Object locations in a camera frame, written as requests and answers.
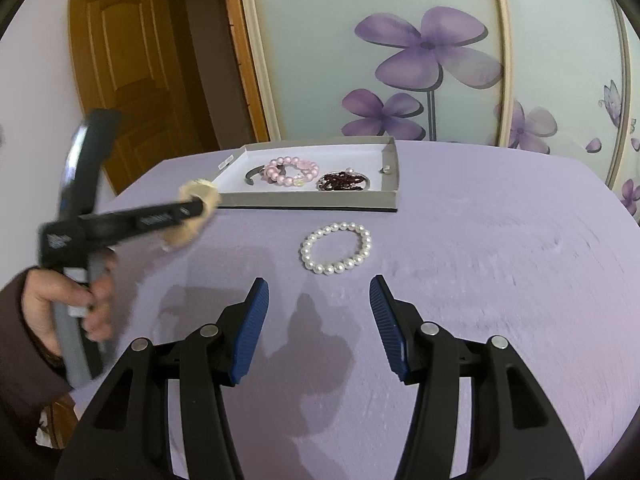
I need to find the white pearl bracelet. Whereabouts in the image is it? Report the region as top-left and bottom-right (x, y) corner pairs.
(300, 222), (372, 276)

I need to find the dark red bead necklace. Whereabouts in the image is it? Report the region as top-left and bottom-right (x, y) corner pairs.
(316, 170), (371, 193)

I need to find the pink bead bracelet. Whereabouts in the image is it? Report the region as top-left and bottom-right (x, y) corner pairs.
(263, 157), (321, 188)

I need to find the floral glass sliding door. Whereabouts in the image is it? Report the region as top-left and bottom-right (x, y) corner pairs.
(235, 0), (516, 148)
(492, 0), (631, 191)
(607, 0), (640, 226)

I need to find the grey cardboard tray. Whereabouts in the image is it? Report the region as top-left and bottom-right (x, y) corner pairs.
(212, 136), (401, 213)

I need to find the beige bracelet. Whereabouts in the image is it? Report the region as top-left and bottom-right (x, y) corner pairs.
(162, 178), (221, 251)

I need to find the brown wooden door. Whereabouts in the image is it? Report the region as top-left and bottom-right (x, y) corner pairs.
(67, 0), (221, 196)

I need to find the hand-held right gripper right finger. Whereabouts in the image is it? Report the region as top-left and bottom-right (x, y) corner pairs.
(368, 274), (586, 480)

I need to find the wooden door frame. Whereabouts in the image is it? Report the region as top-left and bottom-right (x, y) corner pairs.
(162, 0), (271, 143)

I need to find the person's left hand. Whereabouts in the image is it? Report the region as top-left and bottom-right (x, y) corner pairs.
(22, 250), (119, 357)

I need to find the silver bangle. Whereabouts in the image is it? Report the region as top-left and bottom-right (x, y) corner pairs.
(316, 172), (374, 194)

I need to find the purple tablecloth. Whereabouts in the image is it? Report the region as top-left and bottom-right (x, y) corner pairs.
(70, 137), (640, 480)

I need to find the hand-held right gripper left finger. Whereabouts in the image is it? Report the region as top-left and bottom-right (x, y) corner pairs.
(54, 276), (271, 480)

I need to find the person's left forearm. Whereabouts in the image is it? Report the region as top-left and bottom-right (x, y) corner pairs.
(0, 270), (101, 480)

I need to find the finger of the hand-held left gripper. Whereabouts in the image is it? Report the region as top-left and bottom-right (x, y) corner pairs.
(175, 199), (211, 222)

